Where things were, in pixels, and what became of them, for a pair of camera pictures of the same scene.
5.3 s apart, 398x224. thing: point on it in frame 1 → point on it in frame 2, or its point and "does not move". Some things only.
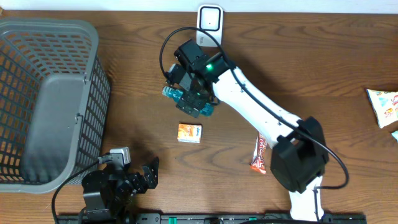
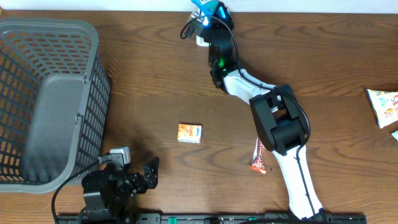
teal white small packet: (395, 134) does not move
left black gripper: (149, 178) does not move
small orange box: (189, 133) does not move
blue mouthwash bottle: (176, 95) → (209, 9)
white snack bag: (385, 106) does not move
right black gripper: (186, 109) → (216, 23)
